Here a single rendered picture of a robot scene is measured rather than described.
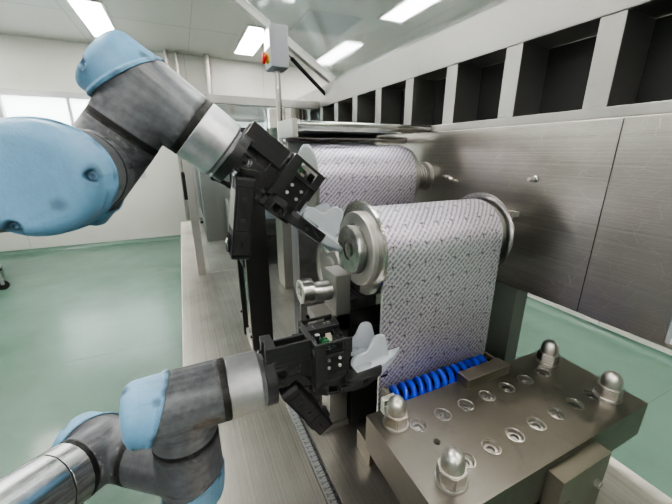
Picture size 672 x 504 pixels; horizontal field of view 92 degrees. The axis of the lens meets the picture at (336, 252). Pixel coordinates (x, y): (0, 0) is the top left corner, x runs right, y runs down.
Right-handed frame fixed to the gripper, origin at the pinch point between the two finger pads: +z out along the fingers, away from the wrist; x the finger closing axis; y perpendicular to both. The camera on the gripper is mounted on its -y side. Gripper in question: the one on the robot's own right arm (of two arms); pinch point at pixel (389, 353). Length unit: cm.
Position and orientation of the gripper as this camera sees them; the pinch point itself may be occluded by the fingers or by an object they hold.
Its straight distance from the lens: 53.9
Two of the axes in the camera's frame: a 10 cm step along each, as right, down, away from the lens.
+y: 0.0, -9.6, -3.0
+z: 9.1, -1.2, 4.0
